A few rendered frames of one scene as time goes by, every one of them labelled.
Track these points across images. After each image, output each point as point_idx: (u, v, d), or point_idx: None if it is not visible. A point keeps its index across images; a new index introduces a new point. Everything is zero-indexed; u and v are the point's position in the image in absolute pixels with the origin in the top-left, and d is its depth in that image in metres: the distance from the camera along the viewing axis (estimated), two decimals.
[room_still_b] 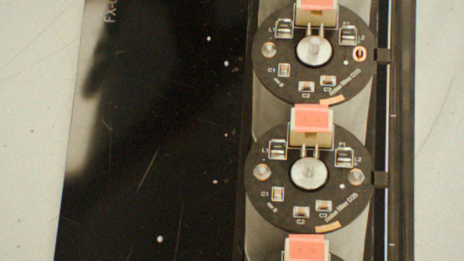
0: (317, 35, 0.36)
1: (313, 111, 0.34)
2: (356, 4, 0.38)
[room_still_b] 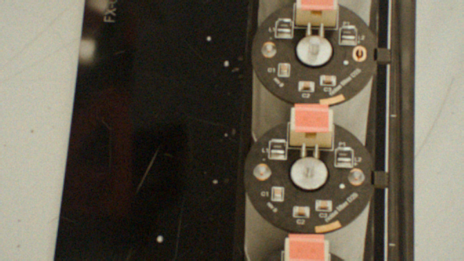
0: (317, 35, 0.36)
1: (313, 111, 0.34)
2: (356, 4, 0.38)
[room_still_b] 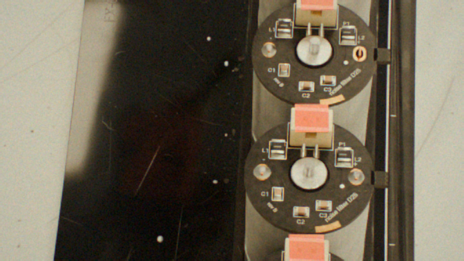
0: (317, 35, 0.36)
1: (313, 111, 0.34)
2: (356, 4, 0.38)
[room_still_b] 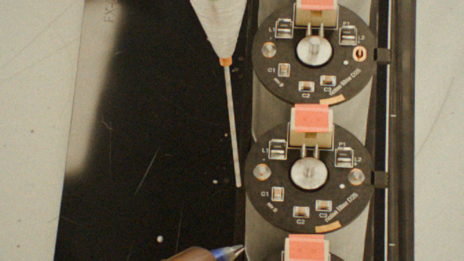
0: (317, 35, 0.36)
1: (313, 111, 0.34)
2: (356, 4, 0.38)
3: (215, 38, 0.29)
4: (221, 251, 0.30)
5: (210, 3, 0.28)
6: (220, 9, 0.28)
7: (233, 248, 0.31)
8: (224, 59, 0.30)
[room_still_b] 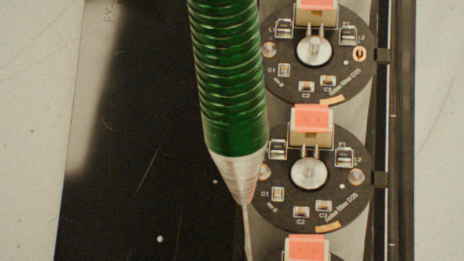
0: (317, 35, 0.36)
1: (313, 111, 0.34)
2: (356, 4, 0.38)
3: (234, 188, 0.31)
4: None
5: (230, 159, 0.30)
6: (239, 164, 0.30)
7: None
8: None
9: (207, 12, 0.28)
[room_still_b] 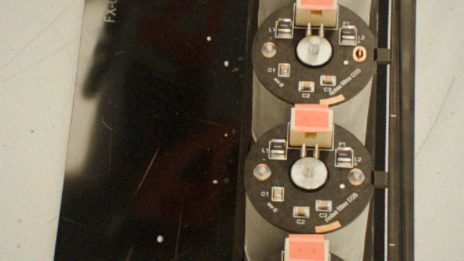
0: (317, 35, 0.36)
1: (313, 111, 0.34)
2: (356, 4, 0.38)
3: None
4: None
5: None
6: None
7: None
8: None
9: None
